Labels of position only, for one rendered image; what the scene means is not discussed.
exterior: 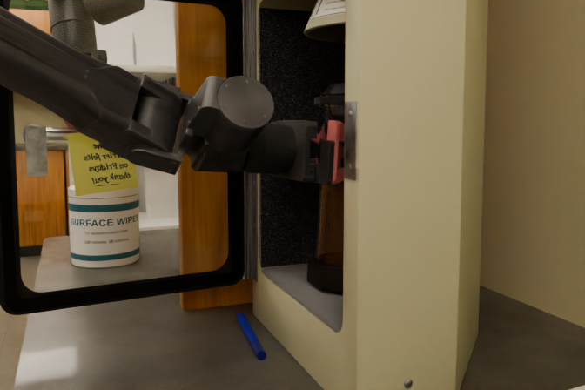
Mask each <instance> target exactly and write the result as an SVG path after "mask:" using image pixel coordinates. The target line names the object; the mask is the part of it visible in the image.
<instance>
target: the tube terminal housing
mask: <svg viewBox="0 0 585 390"><path fill-rule="evenodd" d="M317 1H318V0H256V31H257V80H258V81H259V8H266V9H278V10H302V11H313V9H314V7H315V4H316V3H317ZM487 42H488V0H346V45H345V102H352V101H357V141H356V180H351V179H348V178H344V257H343V324H342V328H341V330H340V332H338V333H336V332H335V331H334V330H333V329H331V328H330V327H329V326H327V325H326V324H325V323H324V322H322V321H321V320H320V319H319V318H317V317H316V316H315V315H314V314H312V313H311V312H310V311H308V310H307V309H306V308H305V307H303V306H302V305H301V304H300V303H299V302H298V301H297V300H295V299H294V298H293V297H291V296H290V295H289V294H288V293H286V292H285V291H284V290H283V289H281V288H280V287H279V286H277V285H276V284H275V283H274V282H272V281H271V280H270V279H269V278H267V277H266V276H265V275H264V274H263V273H262V271H261V269H262V268H261V266H260V262H259V174H258V173H257V187H258V282H256V281H255V280H254V279H252V299H253V315H254V316H255V317H256V318H257V319H258V320H259V321H260V322H261V323H262V324H263V325H264V326H265V328H266V329H267V330H268V331H269V332H270V333H271V334H272V335H273V336H274V337H275V338H276V339H277V340H278V342H279V343H280V344H281V345H282V346H283V347H284V348H285V349H286V350H287V351H288V352H289V353H290V354H291V355H292V356H293V357H294V359H296V360H297V361H298V362H299V363H300V365H302V366H303V367H304V369H305V370H306V371H307V372H308V373H309V374H310V375H311V376H312V377H313V378H314V379H315V380H316V381H317V382H318V384H319V385H320V386H321V387H322V388H323V389H324V390H460V389H461V384H462V381H463V379H464V376H465V372H466V370H467V365H468V362H469V360H470V357H471V354H472V351H473V349H474V344H475V341H476V339H477V336H478V329H479V300H480V271H481V215H482V186H483V158H484V129H485V100H486V71H487Z"/></svg>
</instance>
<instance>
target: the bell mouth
mask: <svg viewBox="0 0 585 390"><path fill-rule="evenodd" d="M304 34H305V35H306V36H307V37H310V38H312V39H316V40H321V41H327V42H336V43H345V42H346V0H318V1H317V3H316V4H315V7H314V9H313V13H312V15H311V16H310V18H309V21H308V23H307V25H306V28H305V30H304Z"/></svg>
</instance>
